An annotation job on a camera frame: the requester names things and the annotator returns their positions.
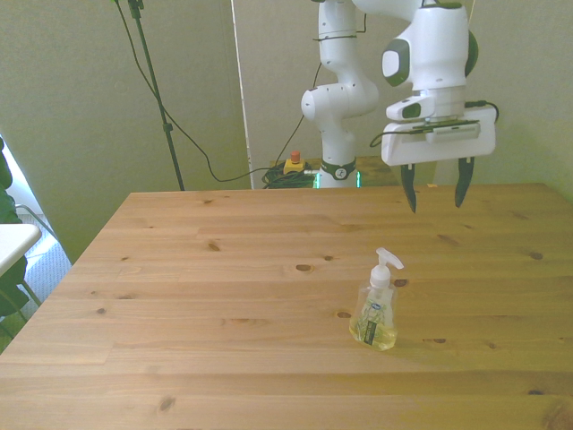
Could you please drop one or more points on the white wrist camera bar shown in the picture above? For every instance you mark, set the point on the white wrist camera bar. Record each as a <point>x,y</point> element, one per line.
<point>452,133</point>

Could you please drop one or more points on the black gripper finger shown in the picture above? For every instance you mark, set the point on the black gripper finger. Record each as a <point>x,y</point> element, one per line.
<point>409,183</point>
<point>464,179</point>

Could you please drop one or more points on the white vertical wall trim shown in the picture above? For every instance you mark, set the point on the white vertical wall trim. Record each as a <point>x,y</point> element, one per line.
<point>242,112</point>

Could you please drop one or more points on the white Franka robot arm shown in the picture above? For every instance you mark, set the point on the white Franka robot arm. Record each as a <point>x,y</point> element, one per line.
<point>430,58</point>

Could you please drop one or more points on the dark green tripod pole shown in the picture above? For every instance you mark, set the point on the dark green tripod pole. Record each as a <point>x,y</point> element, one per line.
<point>168,130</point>

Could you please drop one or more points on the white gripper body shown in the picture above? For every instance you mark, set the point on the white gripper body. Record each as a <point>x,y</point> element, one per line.
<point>403,150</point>

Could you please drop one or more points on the white side table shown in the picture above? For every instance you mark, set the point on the white side table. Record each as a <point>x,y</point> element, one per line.
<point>15,242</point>

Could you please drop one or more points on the yellow emergency stop button box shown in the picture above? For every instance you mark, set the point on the yellow emergency stop button box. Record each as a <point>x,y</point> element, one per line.
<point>294,166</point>

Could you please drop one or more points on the clear sanitizer pump bottle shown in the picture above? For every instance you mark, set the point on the clear sanitizer pump bottle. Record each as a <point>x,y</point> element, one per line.
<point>373,322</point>

